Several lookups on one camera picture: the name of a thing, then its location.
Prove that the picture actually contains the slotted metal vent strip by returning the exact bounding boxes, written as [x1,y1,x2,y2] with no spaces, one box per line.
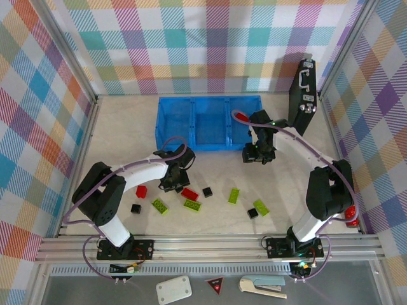
[50,266,293,276]

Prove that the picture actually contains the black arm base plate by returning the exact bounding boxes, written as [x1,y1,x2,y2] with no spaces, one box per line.
[97,238,155,261]
[266,237,324,259]

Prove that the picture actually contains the small connector board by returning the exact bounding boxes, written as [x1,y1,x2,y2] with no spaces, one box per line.
[289,260,312,276]
[109,262,141,274]

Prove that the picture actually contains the grey metal shelf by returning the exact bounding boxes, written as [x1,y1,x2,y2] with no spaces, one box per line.
[31,260,392,305]

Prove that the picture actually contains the white rectangular plate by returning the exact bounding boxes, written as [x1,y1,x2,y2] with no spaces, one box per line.
[155,275,193,305]

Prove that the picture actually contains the aluminium mounting rail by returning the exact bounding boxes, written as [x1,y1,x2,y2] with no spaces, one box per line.
[34,234,385,264]

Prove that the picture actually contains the black briefcase with metal latches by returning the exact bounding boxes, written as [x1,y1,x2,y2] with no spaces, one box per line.
[287,58,318,136]

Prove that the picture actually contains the beige blue stapler tool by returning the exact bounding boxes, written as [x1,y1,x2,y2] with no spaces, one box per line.
[238,274,287,299]

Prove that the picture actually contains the red glitter tube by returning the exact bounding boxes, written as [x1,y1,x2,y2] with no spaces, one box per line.
[345,205,359,228]

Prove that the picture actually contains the aluminium frame post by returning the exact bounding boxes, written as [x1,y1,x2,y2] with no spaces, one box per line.
[317,0,378,99]
[36,0,99,104]

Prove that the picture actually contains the blue three-compartment plastic bin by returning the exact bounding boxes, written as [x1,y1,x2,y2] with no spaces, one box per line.
[155,95,265,153]

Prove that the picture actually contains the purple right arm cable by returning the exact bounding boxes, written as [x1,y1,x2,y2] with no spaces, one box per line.
[231,109,359,283]

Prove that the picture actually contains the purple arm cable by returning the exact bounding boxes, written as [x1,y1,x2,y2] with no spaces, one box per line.
[63,136,189,282]
[231,109,359,283]

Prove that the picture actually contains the red triangle sign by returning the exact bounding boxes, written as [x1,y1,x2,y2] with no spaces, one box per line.
[204,276,224,296]

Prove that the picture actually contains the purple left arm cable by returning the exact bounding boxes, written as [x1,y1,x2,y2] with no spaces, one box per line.
[63,136,189,282]

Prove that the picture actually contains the lime green lego brick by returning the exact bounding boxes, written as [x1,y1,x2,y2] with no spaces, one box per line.
[253,199,270,217]
[228,187,242,205]
[183,199,203,212]
[151,198,170,213]

